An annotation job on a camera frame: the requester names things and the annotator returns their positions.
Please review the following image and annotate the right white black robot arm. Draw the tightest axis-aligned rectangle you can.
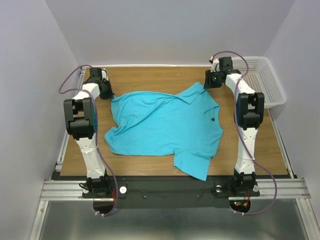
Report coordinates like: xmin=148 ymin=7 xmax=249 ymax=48
xmin=204 ymin=56 xmax=265 ymax=194

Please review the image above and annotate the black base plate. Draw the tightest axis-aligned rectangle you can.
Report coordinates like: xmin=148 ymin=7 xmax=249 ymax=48
xmin=79 ymin=176 xmax=260 ymax=210

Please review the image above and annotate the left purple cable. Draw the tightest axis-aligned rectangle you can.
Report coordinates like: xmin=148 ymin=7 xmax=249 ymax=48
xmin=58 ymin=64 xmax=119 ymax=218

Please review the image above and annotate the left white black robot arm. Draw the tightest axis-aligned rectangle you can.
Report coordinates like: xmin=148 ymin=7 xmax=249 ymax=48
xmin=63 ymin=67 xmax=115 ymax=198

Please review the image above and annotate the white plastic basket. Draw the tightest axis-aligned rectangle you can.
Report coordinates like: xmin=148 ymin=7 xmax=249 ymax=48
xmin=232 ymin=56 xmax=287 ymax=109

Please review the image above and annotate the turquoise t shirt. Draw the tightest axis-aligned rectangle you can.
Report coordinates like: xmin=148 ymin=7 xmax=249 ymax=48
xmin=104 ymin=82 xmax=223 ymax=181

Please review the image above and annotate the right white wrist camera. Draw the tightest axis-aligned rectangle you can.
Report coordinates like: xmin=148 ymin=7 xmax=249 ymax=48
xmin=209 ymin=56 xmax=220 ymax=73

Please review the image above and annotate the aluminium frame rail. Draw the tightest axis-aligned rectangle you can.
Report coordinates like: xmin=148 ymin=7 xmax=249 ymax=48
xmin=29 ymin=64 xmax=92 ymax=240

